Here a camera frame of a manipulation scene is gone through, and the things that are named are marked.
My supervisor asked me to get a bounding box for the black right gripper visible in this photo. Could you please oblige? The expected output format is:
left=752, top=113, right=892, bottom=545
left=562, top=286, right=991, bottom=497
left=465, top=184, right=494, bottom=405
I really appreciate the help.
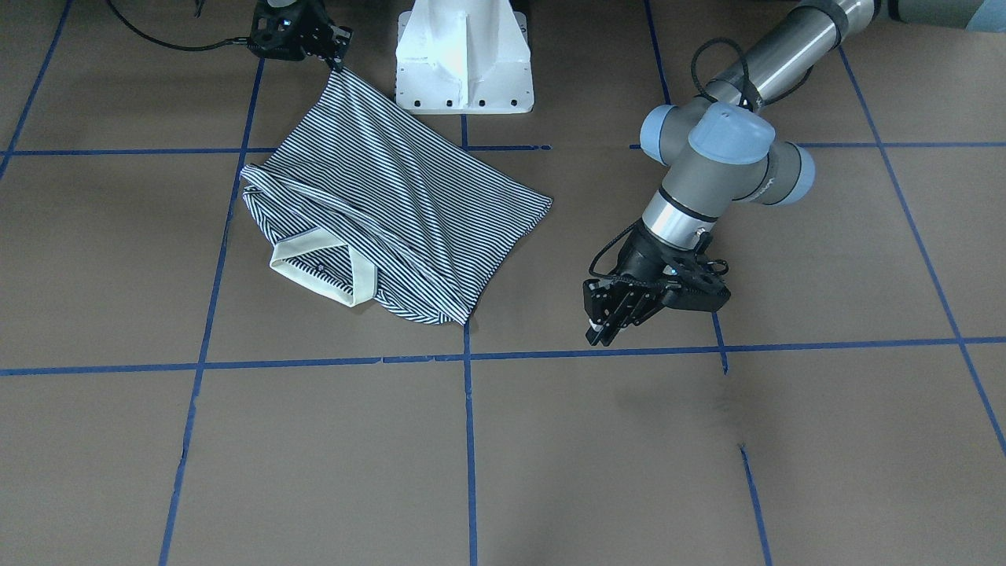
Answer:
left=283, top=1, right=354, bottom=74

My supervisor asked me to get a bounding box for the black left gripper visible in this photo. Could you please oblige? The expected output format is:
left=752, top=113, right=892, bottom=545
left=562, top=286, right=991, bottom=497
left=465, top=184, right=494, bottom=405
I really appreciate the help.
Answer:
left=582, top=223, right=684, bottom=345

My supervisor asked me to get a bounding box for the navy white striped polo shirt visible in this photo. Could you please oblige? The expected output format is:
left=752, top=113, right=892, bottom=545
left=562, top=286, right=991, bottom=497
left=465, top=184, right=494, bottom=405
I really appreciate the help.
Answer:
left=241, top=69, right=551, bottom=325

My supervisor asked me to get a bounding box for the left grey silver robot arm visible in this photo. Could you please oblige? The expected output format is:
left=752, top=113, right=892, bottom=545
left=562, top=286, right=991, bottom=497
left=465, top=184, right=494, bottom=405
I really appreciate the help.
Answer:
left=583, top=1, right=1004, bottom=345

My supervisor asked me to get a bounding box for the blue tape line lengthwise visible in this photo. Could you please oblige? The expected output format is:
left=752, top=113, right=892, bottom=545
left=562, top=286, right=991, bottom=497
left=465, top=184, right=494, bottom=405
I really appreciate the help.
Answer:
left=157, top=61, right=266, bottom=565
left=810, top=46, right=1005, bottom=454

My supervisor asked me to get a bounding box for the blue tape line far crosswise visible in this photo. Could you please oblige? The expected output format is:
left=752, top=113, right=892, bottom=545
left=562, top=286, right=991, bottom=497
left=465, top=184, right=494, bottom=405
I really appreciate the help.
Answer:
left=1, top=336, right=1005, bottom=377

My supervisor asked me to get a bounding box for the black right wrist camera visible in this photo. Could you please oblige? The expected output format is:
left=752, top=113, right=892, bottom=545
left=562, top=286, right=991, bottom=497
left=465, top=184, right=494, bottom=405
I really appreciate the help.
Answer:
left=247, top=1, right=307, bottom=61

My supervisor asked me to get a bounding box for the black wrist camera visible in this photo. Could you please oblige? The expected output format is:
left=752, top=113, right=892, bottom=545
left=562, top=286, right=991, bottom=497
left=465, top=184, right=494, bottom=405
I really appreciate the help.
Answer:
left=247, top=1, right=307, bottom=61
left=660, top=254, right=732, bottom=312

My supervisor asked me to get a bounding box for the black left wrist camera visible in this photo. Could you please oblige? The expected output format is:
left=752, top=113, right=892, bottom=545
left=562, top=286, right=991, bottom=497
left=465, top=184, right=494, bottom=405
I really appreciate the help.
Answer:
left=660, top=254, right=732, bottom=312

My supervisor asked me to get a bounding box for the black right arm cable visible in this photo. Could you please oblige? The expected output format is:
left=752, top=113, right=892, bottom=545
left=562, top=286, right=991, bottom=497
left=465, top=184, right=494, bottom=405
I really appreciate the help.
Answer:
left=102, top=0, right=256, bottom=53

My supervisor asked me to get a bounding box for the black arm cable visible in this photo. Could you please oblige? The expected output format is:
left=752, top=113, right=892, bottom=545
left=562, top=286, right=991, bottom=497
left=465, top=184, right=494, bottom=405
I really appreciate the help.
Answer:
left=102, top=0, right=256, bottom=53
left=588, top=38, right=818, bottom=284

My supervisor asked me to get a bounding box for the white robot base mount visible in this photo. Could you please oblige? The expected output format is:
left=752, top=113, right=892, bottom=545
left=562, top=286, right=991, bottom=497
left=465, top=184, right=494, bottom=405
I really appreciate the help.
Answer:
left=393, top=1, right=535, bottom=115

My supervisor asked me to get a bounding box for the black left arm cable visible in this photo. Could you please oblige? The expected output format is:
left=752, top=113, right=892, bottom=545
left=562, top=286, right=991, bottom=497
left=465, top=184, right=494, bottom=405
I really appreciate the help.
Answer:
left=588, top=38, right=818, bottom=284

